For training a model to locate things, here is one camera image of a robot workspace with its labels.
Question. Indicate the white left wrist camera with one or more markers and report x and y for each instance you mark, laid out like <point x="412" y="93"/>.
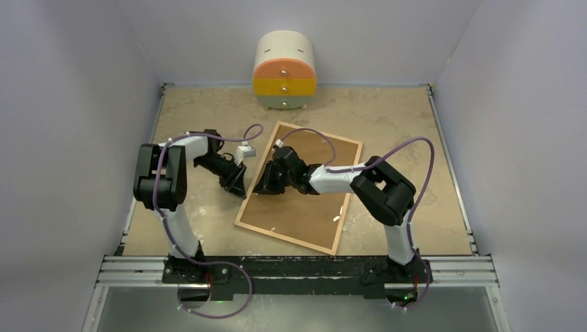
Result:
<point x="242" y="152"/>

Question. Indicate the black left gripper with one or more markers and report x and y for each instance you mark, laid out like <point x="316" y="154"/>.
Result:
<point x="233" y="182"/>

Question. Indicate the aluminium extrusion rail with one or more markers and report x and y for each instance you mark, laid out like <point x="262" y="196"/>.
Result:
<point x="447" y="271"/>

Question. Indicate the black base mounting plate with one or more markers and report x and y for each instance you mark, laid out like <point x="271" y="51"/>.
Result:
<point x="372" y="277"/>

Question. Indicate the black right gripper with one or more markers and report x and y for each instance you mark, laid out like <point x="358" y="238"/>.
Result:
<point x="267" y="185"/>

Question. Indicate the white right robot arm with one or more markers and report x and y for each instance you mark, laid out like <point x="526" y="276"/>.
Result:
<point x="385" y="192"/>

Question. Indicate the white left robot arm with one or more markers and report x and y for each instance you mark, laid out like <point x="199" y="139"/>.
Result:
<point x="161" y="185"/>

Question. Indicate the round three-drawer mini cabinet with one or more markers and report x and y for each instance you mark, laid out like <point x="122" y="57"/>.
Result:
<point x="284" y="74"/>

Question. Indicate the brown hardboard backing board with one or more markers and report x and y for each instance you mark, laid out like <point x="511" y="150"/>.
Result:
<point x="312" y="206"/>

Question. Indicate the wooden picture frame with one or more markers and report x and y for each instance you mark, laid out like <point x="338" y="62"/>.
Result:
<point x="339" y="229"/>

